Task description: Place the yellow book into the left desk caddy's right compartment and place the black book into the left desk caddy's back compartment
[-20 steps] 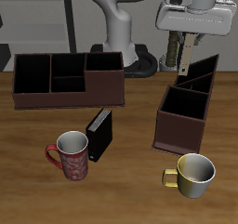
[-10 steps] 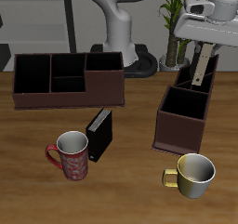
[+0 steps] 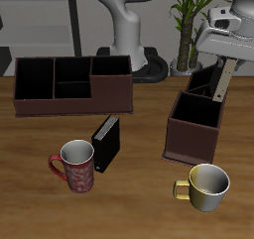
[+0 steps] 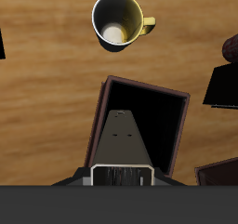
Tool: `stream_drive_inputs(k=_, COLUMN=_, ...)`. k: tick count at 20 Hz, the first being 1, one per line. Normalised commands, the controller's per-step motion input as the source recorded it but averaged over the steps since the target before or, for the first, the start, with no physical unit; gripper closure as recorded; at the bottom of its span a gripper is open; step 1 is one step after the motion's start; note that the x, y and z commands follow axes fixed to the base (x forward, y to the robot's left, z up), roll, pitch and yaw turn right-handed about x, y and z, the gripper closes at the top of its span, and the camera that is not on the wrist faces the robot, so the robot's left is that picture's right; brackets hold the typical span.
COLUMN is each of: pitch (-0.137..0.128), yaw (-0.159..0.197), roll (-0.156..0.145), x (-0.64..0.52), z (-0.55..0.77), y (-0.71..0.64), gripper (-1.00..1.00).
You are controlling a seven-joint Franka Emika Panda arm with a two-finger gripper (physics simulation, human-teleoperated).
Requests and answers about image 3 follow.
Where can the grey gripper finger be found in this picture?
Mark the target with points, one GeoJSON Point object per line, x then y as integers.
{"type": "Point", "coordinates": [220, 62]}
{"type": "Point", "coordinates": [240, 63]}

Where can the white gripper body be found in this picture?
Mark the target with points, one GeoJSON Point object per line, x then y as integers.
{"type": "Point", "coordinates": [225, 46]}

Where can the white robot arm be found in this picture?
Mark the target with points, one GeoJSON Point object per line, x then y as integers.
{"type": "Point", "coordinates": [127, 24]}

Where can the narrow dark brown desk caddy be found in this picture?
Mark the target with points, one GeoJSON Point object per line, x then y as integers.
{"type": "Point", "coordinates": [191, 139]}

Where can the wide dark brown desk caddy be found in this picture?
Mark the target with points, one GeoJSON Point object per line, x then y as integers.
{"type": "Point", "coordinates": [110, 92]}

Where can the black book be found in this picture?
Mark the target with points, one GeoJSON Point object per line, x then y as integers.
{"type": "Point", "coordinates": [107, 147]}

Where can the green pot plant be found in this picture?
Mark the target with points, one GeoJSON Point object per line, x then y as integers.
{"type": "Point", "coordinates": [185, 41]}

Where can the yellow mug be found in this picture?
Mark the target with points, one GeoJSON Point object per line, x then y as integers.
{"type": "Point", "coordinates": [206, 193]}

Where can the red patterned mug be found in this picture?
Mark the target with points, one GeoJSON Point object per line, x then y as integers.
{"type": "Point", "coordinates": [79, 175]}

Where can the grey shelf unit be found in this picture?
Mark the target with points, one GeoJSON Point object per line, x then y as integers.
{"type": "Point", "coordinates": [33, 18]}

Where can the dark grey block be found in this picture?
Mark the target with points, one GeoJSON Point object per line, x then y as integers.
{"type": "Point", "coordinates": [4, 60]}

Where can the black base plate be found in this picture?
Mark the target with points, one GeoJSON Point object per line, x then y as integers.
{"type": "Point", "coordinates": [155, 69]}

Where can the black upright post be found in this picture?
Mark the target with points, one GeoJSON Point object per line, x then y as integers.
{"type": "Point", "coordinates": [74, 21]}

